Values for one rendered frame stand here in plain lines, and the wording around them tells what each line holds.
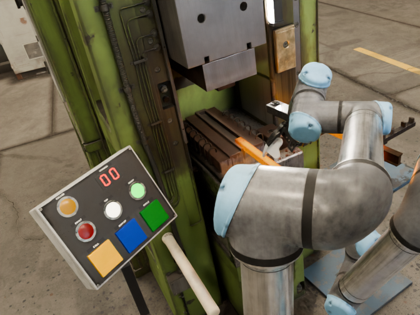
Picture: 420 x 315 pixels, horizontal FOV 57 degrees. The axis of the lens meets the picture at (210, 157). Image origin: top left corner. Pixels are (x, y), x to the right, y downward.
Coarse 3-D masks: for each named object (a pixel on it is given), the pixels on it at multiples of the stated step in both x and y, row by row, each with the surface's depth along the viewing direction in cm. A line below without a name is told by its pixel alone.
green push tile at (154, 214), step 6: (150, 204) 120; (156, 204) 121; (144, 210) 118; (150, 210) 119; (156, 210) 121; (162, 210) 122; (144, 216) 118; (150, 216) 119; (156, 216) 120; (162, 216) 122; (168, 216) 123; (150, 222) 118; (156, 222) 120; (162, 222) 121; (150, 228) 119; (156, 228) 119
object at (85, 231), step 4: (84, 224) 107; (88, 224) 107; (80, 228) 106; (84, 228) 106; (88, 228) 107; (92, 228) 108; (80, 232) 106; (84, 232) 106; (88, 232) 107; (92, 232) 108; (80, 236) 105; (84, 236) 106; (88, 236) 107
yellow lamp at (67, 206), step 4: (64, 200) 105; (68, 200) 105; (72, 200) 106; (60, 204) 104; (64, 204) 105; (68, 204) 105; (72, 204) 106; (60, 208) 104; (64, 208) 104; (68, 208) 105; (72, 208) 106; (64, 212) 104; (68, 212) 105; (72, 212) 106
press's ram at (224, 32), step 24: (168, 0) 114; (192, 0) 113; (216, 0) 116; (240, 0) 120; (168, 24) 122; (192, 24) 116; (216, 24) 119; (240, 24) 123; (264, 24) 127; (168, 48) 131; (192, 48) 119; (216, 48) 123; (240, 48) 127
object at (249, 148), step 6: (240, 138) 151; (240, 144) 148; (246, 144) 146; (246, 150) 145; (252, 150) 142; (258, 150) 142; (252, 156) 142; (258, 156) 138; (264, 162) 135; (270, 162) 133; (276, 162) 133
